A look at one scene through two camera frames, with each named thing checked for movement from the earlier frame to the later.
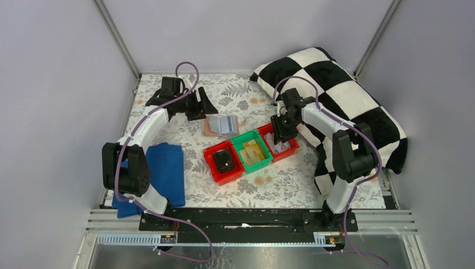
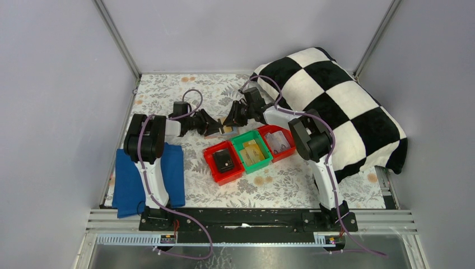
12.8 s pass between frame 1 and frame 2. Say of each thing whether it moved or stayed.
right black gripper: moved
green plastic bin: stayed
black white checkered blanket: stayed
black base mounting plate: stayed
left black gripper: moved
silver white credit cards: stayed
